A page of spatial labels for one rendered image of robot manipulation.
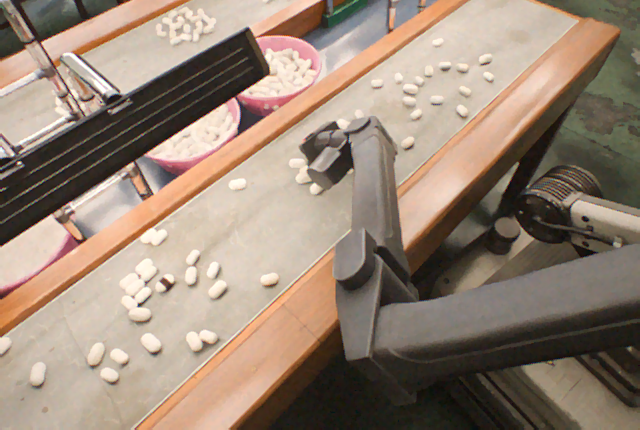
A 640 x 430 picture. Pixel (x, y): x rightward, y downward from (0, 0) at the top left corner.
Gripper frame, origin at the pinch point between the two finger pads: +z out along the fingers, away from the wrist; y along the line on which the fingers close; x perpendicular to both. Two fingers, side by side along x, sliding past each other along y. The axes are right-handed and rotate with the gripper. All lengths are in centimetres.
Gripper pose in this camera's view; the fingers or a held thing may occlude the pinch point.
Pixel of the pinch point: (303, 147)
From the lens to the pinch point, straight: 98.4
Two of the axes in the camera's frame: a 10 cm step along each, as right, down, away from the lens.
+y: -7.0, 5.8, -4.1
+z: -5.4, -0.5, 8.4
